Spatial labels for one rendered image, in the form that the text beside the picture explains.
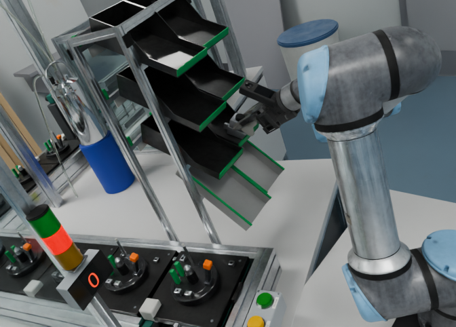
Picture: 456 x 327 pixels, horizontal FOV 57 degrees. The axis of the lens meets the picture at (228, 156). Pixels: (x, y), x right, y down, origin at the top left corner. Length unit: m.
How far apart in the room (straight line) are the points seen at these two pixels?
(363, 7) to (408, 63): 3.56
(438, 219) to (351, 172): 0.70
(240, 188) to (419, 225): 0.55
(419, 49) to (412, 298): 0.44
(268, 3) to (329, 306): 3.60
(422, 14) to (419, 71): 3.31
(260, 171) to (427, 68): 0.84
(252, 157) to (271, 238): 0.28
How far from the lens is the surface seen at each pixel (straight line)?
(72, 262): 1.02
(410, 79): 0.71
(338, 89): 0.68
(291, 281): 1.29
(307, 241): 1.39
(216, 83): 1.31
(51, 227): 0.97
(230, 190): 1.34
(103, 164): 1.99
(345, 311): 1.20
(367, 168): 0.74
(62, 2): 4.78
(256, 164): 1.46
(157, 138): 1.25
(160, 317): 1.22
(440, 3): 3.94
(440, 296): 0.89
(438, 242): 0.90
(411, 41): 0.71
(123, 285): 1.34
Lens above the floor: 1.82
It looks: 29 degrees down
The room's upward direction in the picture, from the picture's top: 21 degrees counter-clockwise
